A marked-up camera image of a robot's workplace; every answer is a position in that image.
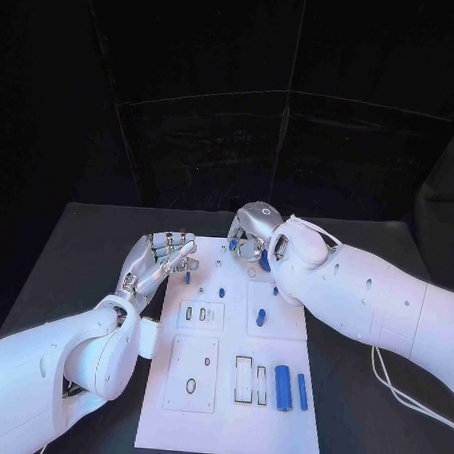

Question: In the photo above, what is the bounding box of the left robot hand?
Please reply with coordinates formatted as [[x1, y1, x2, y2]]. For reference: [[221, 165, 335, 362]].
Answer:
[[112, 227, 203, 317]]

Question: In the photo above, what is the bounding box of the thick long blue cylinder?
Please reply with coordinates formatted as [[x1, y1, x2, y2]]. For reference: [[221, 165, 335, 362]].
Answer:
[[271, 364, 296, 413]]

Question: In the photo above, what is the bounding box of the white cable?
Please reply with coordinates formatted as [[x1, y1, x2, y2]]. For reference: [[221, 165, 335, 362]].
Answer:
[[367, 345, 454, 431], [287, 213, 345, 250], [372, 349, 454, 422]]

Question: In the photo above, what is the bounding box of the white task board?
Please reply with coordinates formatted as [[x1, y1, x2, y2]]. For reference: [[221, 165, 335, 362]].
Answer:
[[134, 233, 333, 454]]

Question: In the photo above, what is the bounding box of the thin long blue cylinder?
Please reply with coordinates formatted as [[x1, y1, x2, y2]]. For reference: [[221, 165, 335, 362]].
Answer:
[[295, 373, 311, 412]]

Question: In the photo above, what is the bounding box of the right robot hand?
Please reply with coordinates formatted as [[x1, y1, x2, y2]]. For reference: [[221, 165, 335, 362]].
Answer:
[[225, 199, 289, 264]]

